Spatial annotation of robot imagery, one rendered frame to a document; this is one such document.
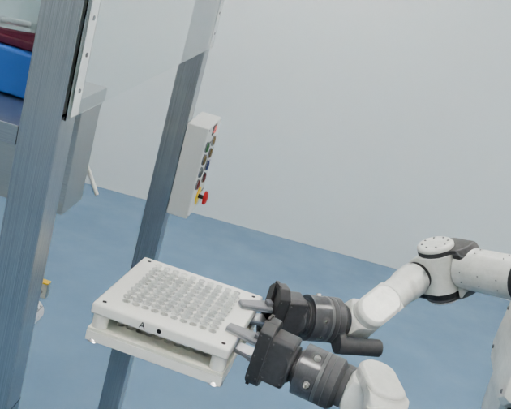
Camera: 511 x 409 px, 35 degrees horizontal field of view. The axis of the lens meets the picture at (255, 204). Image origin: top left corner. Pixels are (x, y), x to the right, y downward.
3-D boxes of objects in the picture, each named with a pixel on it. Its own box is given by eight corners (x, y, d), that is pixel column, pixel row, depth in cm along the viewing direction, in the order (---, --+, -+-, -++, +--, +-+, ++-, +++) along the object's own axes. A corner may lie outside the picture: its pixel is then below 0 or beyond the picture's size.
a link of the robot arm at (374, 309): (353, 303, 153) (392, 273, 161) (330, 325, 159) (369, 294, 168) (375, 330, 151) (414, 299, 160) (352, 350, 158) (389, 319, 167)
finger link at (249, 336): (229, 325, 139) (262, 339, 138) (223, 331, 136) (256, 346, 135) (233, 316, 139) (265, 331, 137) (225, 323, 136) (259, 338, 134)
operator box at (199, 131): (200, 201, 236) (222, 117, 227) (186, 219, 219) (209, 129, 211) (180, 195, 236) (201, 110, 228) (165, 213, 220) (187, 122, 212)
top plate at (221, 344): (89, 312, 135) (92, 302, 134) (142, 265, 158) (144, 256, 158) (227, 361, 132) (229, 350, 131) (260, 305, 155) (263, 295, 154)
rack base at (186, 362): (84, 338, 137) (87, 326, 136) (137, 288, 160) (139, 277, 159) (220, 387, 133) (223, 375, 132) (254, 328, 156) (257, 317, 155)
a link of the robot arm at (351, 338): (330, 287, 154) (380, 293, 159) (304, 313, 162) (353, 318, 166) (341, 342, 148) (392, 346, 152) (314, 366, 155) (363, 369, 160)
